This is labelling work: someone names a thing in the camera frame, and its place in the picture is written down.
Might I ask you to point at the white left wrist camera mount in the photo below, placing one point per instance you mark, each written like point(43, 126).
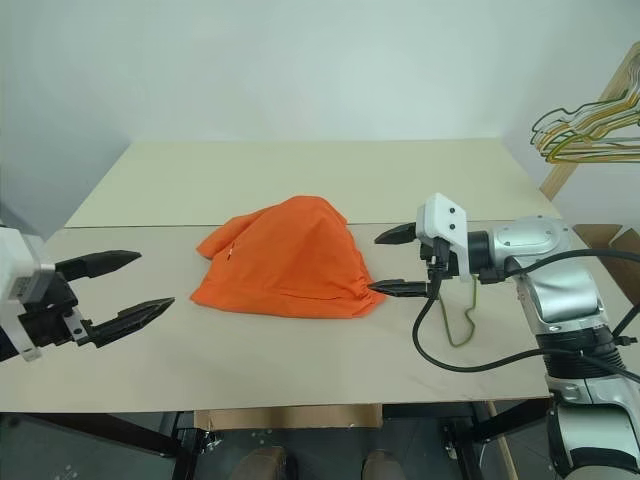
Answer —
point(15, 260)

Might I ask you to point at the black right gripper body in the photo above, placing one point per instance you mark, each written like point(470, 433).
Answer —
point(445, 265)

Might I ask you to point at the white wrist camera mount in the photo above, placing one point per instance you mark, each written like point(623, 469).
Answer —
point(15, 260)
point(445, 215)

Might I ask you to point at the cardboard sheet under table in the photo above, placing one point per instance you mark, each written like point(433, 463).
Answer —
point(290, 417)

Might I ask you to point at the black metal table frame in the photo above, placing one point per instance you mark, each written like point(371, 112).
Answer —
point(187, 460)

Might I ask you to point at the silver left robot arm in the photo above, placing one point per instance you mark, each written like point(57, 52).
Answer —
point(6, 346)

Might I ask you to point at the wooden garment rack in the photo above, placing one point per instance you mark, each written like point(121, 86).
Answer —
point(575, 165)

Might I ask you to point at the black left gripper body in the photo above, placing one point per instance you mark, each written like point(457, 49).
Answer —
point(50, 315)

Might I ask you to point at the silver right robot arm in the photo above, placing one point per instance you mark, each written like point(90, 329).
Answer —
point(565, 300)

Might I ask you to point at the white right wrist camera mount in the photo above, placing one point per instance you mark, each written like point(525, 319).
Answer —
point(445, 215)

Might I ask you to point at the orange t-shirt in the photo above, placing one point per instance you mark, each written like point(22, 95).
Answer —
point(290, 255)

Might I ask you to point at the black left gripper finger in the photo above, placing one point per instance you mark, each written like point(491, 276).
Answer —
point(135, 315)
point(100, 262)

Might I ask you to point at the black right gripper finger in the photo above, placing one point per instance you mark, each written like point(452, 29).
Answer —
point(400, 289)
point(400, 235)

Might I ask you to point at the brown cardboard box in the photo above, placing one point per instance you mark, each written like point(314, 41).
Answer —
point(622, 270)

